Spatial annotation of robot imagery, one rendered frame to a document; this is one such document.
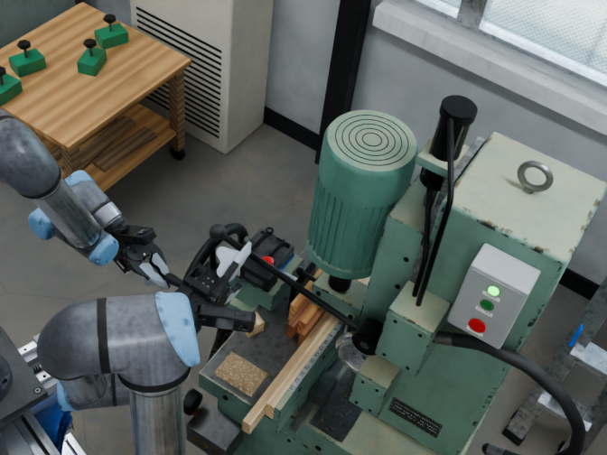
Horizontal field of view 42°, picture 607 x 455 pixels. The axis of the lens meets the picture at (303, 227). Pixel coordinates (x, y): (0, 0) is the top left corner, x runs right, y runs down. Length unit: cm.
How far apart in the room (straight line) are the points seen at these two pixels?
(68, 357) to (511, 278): 69
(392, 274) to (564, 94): 139
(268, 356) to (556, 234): 76
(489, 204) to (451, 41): 159
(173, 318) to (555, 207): 64
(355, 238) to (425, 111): 166
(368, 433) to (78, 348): 84
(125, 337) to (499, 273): 58
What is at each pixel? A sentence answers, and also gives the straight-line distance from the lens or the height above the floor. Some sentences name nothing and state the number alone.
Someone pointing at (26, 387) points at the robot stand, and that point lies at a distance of 189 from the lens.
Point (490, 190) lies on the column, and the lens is 135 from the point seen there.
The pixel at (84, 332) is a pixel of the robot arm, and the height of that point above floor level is 143.
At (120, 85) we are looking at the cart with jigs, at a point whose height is 53.
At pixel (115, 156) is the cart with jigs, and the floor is 20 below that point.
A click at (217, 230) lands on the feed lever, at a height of 119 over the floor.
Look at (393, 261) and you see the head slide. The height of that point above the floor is 128.
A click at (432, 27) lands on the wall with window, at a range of 291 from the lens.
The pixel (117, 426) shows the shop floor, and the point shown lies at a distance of 274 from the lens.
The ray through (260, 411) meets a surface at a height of 94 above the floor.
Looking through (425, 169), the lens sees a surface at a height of 148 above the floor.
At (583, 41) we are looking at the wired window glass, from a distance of 283.
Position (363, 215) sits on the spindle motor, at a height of 136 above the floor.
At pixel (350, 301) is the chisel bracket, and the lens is 174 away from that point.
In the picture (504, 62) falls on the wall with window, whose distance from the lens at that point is 284.
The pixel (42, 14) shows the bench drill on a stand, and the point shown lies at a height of 27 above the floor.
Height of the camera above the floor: 242
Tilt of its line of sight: 48 degrees down
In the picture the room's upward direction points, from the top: 9 degrees clockwise
